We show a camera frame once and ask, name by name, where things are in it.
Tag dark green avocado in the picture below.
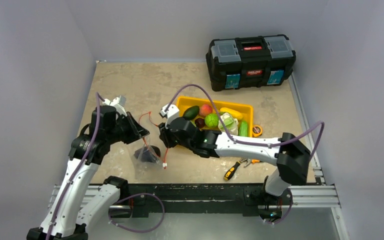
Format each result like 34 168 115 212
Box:
182 105 200 121

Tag black plastic toolbox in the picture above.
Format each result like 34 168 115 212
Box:
205 34 297 92

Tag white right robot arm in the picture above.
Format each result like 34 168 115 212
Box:
158 117 311 204

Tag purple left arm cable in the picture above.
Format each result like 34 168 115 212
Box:
44 92 106 240

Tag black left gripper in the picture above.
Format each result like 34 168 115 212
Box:
106 110 149 144

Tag black metal base frame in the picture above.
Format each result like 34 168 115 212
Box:
47 180 342 220

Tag red peach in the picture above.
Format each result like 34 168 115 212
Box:
198 104 213 118

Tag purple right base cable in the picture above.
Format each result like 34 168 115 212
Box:
263 188 296 225

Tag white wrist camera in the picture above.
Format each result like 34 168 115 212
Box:
159 104 180 129
103 95 127 116

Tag green pepper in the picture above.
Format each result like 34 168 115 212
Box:
238 120 249 137

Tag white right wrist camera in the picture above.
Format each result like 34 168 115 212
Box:
159 104 180 129

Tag yellow black screwdriver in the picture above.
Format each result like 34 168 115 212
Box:
223 161 241 181

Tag purple eggplant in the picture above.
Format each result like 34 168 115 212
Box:
134 145 161 164

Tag orange handled pliers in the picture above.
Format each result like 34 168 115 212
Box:
239 158 261 168

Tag dark red plum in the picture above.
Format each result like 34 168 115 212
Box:
194 118 206 129

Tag white cauliflower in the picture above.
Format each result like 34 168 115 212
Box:
217 112 239 136

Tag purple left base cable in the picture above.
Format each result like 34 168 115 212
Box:
108 193 166 234

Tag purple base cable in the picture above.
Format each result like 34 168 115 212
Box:
108 193 166 234
263 188 296 225

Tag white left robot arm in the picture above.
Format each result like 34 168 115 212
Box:
26 105 150 240

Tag yellow banana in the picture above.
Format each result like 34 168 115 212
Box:
219 107 244 121

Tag clear orange zip bag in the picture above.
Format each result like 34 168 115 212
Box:
127 111 170 170

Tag yellow plastic tray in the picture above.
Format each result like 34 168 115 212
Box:
173 96 255 153

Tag small green ball vegetable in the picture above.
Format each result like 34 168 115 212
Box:
204 113 219 129

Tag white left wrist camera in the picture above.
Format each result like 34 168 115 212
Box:
103 95 127 116

